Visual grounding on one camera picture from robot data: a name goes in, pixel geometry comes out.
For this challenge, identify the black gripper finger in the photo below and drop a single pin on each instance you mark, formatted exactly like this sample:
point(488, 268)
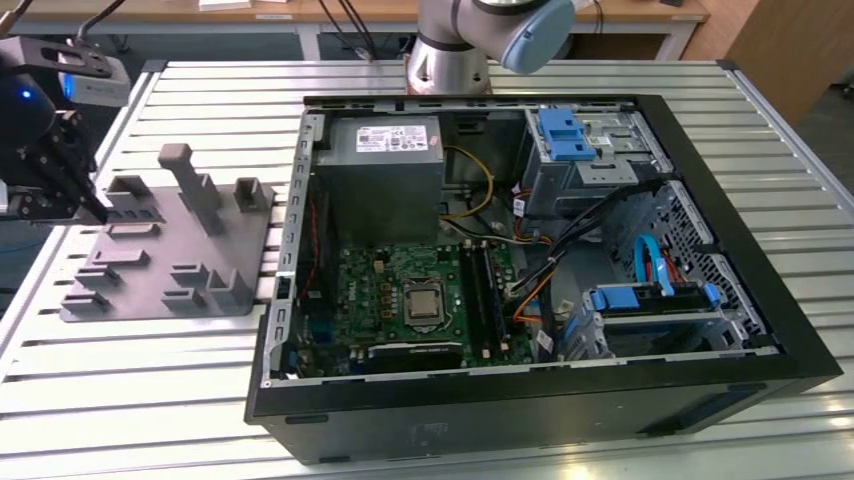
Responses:
point(73, 165)
point(46, 207)

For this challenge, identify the RAM slot with black latches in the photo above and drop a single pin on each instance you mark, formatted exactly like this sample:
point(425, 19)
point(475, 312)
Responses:
point(491, 295)
point(472, 295)

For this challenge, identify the RAM slot with white latches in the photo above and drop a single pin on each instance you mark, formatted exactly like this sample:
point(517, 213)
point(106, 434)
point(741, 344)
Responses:
point(481, 295)

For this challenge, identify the grey parts rack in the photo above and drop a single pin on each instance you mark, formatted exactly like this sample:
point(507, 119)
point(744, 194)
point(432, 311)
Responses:
point(173, 240)

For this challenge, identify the white box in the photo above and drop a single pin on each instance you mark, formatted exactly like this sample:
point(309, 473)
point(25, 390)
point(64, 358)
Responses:
point(226, 4)

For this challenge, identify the grey power supply unit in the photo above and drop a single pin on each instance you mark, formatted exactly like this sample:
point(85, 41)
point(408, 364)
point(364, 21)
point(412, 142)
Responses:
point(380, 200)

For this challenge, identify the green motherboard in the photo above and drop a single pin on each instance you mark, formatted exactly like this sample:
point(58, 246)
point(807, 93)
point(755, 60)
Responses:
point(366, 280)

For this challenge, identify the silver CPU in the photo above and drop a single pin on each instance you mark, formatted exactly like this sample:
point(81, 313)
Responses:
point(424, 303)

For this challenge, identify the black graphics card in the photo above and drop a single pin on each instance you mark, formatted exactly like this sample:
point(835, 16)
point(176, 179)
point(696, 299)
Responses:
point(413, 352)

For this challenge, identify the silver drive cage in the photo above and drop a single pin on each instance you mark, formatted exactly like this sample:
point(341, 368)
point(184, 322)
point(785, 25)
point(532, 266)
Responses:
point(600, 175)

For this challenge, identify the blue disk carrier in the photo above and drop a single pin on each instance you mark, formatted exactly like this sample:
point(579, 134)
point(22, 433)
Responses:
point(613, 302)

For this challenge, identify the black PC case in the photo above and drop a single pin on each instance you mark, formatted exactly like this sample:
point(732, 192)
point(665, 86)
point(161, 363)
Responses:
point(600, 415)

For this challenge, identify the black hard disk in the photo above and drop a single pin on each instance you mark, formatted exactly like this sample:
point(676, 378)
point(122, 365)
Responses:
point(673, 298)

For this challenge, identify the wooden desk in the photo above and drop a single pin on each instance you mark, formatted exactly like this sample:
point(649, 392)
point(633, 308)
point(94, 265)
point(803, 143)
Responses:
point(667, 14)

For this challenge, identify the small black object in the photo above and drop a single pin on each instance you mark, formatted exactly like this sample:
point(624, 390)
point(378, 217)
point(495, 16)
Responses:
point(669, 2)

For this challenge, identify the silver disk bay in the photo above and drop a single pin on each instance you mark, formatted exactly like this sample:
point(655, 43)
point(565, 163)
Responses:
point(673, 327)

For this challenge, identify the wooden cabinet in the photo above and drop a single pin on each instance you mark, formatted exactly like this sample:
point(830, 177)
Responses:
point(800, 50)

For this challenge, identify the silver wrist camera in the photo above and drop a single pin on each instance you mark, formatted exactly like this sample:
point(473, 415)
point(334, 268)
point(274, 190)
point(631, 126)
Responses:
point(4, 200)

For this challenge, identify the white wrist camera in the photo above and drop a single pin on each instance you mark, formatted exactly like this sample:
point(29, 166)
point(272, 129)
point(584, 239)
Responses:
point(100, 85)

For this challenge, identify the blue plastic drive bracket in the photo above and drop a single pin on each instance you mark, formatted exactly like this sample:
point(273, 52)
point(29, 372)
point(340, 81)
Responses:
point(563, 135)

